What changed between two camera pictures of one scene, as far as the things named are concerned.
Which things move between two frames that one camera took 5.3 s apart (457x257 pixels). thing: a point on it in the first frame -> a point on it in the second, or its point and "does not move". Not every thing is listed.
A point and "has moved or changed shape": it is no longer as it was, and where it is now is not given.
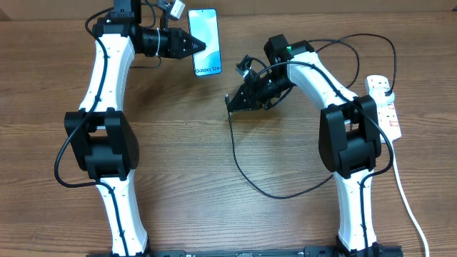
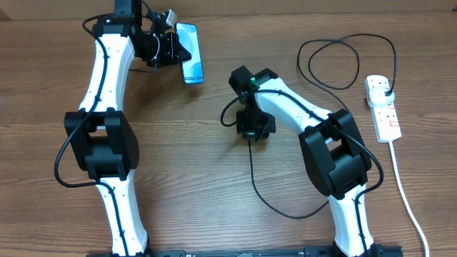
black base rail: (387, 250) does not move
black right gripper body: (272, 87) -> (257, 124)
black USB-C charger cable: (358, 106) -> (328, 93)
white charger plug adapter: (380, 97) does not move
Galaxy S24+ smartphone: (203, 25) has moved or changed shape
